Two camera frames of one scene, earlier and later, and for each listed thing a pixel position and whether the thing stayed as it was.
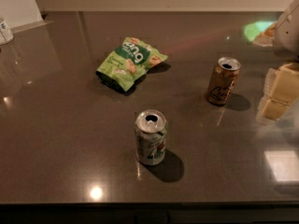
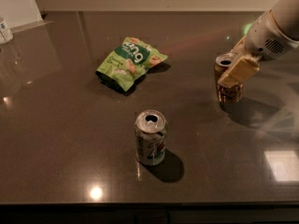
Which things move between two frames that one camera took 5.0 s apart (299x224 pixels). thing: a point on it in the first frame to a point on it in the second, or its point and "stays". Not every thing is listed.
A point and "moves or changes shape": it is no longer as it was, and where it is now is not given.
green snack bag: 124,64 stays
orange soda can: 223,80 moves or changes shape
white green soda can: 150,142 stays
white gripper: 288,33 to 263,38
